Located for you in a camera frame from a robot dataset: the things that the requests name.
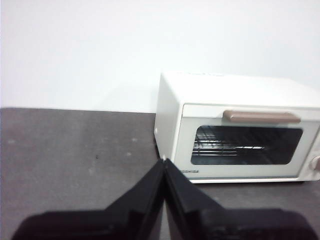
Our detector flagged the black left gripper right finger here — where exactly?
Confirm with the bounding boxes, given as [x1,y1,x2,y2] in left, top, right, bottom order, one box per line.
[163,158,317,240]

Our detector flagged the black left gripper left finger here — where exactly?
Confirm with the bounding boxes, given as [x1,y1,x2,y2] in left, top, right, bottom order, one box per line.
[11,158,166,240]

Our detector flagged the oven door with beige handle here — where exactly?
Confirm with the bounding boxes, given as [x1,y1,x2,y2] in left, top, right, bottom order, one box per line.
[174,102,320,180]

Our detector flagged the beige oven knob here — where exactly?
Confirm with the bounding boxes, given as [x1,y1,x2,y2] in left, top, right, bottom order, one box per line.
[310,155,320,172]

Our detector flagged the white Toshiba toaster oven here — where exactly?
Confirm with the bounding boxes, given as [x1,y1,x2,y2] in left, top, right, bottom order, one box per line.
[153,71,320,185]

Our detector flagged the metal wire oven rack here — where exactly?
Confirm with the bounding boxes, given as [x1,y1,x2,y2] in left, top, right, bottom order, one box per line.
[194,132,266,158]

